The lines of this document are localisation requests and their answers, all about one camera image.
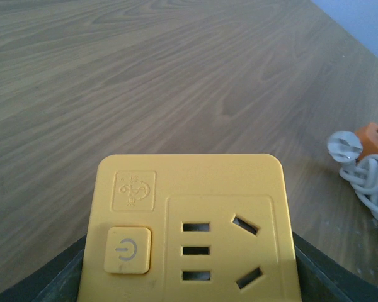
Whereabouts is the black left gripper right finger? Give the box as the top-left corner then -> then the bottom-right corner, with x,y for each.
293,233 -> 378,302

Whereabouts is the white power cord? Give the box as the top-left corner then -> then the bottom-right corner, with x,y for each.
326,130 -> 378,277

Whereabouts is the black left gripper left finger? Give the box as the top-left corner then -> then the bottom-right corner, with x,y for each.
0,236 -> 86,301

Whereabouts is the orange power strip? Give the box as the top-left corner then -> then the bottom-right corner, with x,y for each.
355,122 -> 378,161

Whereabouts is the yellow cube socket adapter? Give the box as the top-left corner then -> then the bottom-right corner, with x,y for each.
77,154 -> 301,301

